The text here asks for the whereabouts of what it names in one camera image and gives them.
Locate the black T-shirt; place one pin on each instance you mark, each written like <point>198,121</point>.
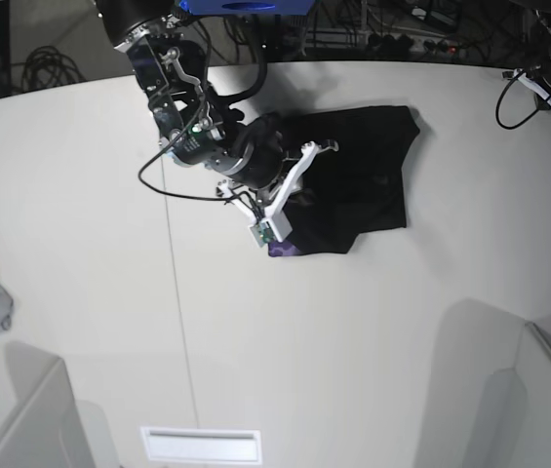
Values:
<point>354,190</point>

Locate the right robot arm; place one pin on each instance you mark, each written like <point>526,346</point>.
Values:
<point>197,125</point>

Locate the white label plate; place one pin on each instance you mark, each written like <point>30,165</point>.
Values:
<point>202,446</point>

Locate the white partition left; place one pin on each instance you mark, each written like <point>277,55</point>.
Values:
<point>42,423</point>

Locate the white partition right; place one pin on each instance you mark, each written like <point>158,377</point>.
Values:
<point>513,423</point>

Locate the white partition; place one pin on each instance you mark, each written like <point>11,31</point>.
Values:
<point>513,423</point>
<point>42,423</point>

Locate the blue box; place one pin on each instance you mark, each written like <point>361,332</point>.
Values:
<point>240,7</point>

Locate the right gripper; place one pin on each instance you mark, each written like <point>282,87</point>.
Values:
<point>263,168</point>

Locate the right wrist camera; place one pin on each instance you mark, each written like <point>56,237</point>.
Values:
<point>271,229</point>

